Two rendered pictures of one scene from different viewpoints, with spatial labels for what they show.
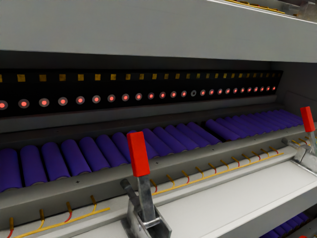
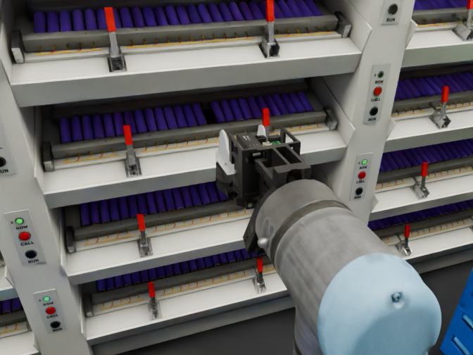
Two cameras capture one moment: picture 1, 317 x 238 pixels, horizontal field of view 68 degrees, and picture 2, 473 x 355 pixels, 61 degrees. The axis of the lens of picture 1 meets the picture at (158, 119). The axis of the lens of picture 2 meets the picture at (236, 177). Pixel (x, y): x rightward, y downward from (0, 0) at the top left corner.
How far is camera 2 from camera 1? 0.59 m
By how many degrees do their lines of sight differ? 28
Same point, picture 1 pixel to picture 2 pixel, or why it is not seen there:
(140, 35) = (120, 90)
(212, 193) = (179, 156)
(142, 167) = (128, 141)
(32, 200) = (86, 147)
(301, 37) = (238, 72)
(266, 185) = not seen: hidden behind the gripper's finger
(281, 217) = not seen: hidden behind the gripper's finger
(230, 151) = (203, 132)
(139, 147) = (127, 132)
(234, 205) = (186, 163)
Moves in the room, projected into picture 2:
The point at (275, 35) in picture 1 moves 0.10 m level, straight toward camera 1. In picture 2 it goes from (211, 75) to (167, 90)
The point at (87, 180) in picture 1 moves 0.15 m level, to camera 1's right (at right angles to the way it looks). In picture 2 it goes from (110, 141) to (184, 149)
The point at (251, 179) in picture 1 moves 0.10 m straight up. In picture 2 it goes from (211, 151) to (210, 103)
